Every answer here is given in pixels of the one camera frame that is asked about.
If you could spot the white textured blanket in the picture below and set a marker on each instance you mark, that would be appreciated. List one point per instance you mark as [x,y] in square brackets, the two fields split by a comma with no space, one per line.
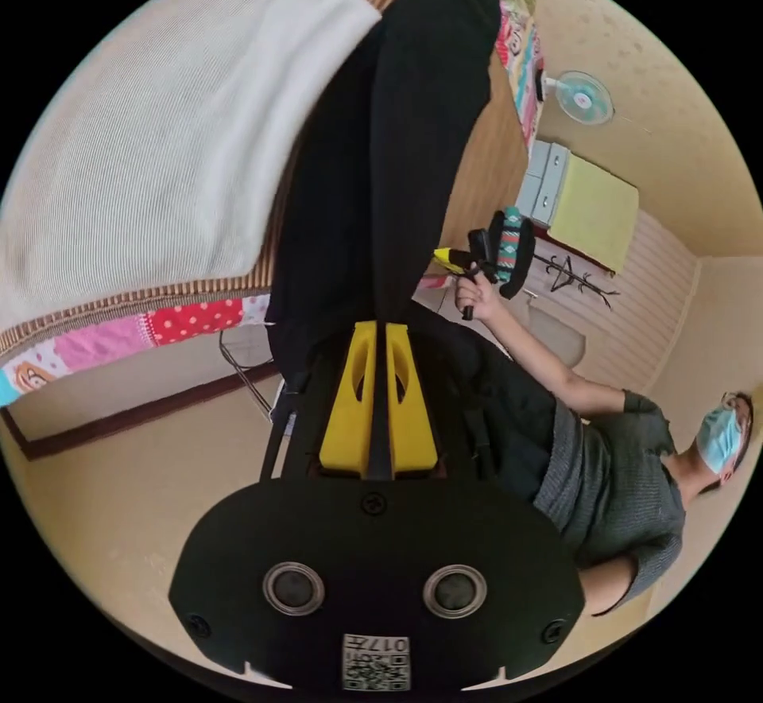
[161,148]

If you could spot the person's right forearm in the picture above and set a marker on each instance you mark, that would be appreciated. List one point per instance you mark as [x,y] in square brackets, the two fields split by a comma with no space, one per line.
[536,351]

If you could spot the person's right hand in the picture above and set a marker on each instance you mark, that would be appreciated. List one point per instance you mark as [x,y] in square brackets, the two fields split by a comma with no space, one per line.
[480,294]

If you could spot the person's body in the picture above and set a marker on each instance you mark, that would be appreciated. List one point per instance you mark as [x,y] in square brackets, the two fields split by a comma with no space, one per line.
[614,476]

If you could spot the grey cupboard with yellow cloth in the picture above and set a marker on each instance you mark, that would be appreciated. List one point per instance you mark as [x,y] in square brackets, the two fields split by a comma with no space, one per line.
[590,208]

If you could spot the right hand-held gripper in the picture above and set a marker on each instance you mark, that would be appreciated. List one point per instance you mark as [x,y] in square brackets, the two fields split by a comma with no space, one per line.
[481,252]

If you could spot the bed with woven mat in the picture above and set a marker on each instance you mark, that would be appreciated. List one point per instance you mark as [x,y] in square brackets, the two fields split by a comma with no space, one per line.
[483,178]

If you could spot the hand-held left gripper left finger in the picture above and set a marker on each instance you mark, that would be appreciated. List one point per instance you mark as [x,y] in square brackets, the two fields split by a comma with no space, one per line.
[346,417]

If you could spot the wall fan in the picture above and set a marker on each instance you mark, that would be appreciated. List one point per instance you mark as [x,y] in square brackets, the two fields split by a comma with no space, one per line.
[581,97]

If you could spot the black long pants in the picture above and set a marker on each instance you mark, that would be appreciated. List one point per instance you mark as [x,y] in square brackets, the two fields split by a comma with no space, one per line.
[381,166]

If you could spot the person's left forearm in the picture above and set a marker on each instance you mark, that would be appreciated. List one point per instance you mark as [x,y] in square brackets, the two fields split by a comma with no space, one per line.
[608,586]

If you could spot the black coat rack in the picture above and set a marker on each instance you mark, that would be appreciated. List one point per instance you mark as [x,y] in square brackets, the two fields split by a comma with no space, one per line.
[572,279]

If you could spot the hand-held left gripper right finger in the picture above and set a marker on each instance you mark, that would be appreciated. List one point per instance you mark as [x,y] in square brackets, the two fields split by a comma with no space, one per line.
[411,422]

